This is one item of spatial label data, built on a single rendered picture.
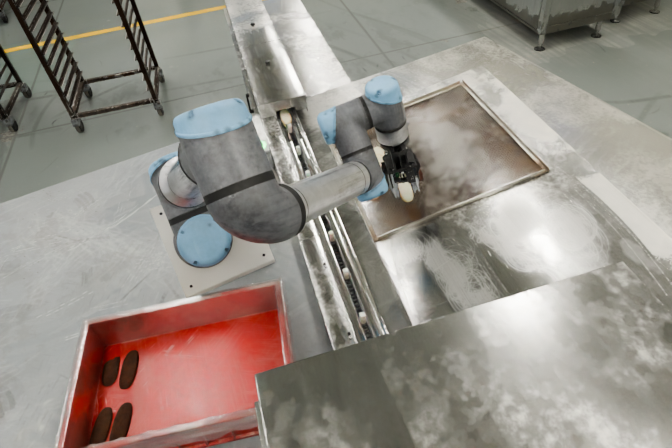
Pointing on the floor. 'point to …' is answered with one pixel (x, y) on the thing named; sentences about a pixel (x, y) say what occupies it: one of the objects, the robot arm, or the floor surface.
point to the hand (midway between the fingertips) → (405, 189)
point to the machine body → (299, 48)
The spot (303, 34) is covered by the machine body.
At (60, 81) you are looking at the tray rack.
